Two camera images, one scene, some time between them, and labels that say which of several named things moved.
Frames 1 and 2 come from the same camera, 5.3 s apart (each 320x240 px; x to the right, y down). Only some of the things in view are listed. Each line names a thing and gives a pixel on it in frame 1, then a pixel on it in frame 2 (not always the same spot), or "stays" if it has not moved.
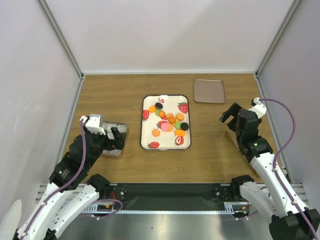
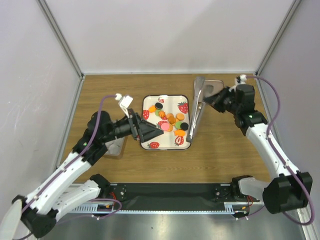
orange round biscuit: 170,127 stays
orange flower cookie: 161,113 stays
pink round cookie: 164,126 stays
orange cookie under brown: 169,114 stays
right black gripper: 232,110 → 215,100
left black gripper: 119,141 → 151,130
